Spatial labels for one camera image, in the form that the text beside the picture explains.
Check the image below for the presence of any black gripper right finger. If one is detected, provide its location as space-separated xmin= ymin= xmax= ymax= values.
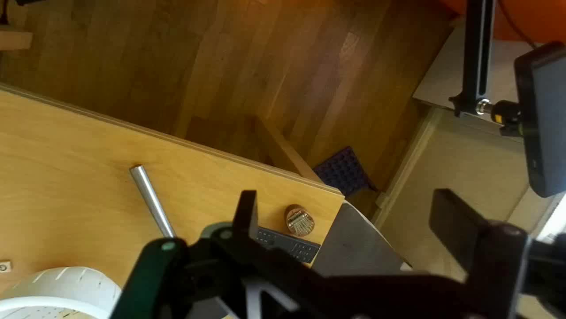
xmin=429 ymin=187 xmax=491 ymax=271

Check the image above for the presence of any silver metal rod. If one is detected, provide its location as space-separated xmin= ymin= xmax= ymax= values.
xmin=130 ymin=164 xmax=176 ymax=237

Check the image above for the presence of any small round cork-coloured cap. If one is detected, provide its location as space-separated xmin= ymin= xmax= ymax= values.
xmin=285 ymin=205 xmax=315 ymax=235

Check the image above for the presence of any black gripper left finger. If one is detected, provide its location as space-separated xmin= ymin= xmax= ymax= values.
xmin=232 ymin=189 xmax=259 ymax=239

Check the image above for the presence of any grey metal plate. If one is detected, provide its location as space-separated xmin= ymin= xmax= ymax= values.
xmin=314 ymin=202 xmax=413 ymax=276

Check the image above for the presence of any black monitor on arm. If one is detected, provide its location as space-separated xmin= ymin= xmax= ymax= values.
xmin=492 ymin=42 xmax=566 ymax=196

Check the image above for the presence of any dark blue perforated mat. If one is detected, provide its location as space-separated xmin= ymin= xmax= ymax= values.
xmin=315 ymin=145 xmax=376 ymax=196

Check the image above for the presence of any white round container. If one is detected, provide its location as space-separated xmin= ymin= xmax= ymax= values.
xmin=0 ymin=265 xmax=123 ymax=319

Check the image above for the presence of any black vertical stand pole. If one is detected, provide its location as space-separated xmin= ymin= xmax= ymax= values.
xmin=452 ymin=0 xmax=496 ymax=115

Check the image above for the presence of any black keyboard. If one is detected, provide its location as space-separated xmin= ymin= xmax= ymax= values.
xmin=255 ymin=226 xmax=321 ymax=262

